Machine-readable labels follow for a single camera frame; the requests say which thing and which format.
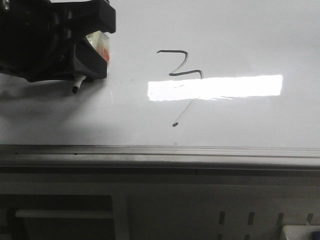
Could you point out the black marker gripper finger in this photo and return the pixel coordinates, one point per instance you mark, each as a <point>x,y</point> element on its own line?
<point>86,16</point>
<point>88,62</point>

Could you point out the white box with dark item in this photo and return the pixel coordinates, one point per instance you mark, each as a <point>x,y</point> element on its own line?
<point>300,232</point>

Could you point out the white perforated metal panel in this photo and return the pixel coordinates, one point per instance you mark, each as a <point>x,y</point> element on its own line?
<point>156,206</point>

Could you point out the taped black whiteboard marker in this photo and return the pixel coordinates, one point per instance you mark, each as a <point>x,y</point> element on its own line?
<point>101,43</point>

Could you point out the black marker gripper body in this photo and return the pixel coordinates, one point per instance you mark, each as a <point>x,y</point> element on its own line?
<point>33,39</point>

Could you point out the white whiteboard with aluminium frame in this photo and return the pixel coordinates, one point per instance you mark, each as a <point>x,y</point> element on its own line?
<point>201,83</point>

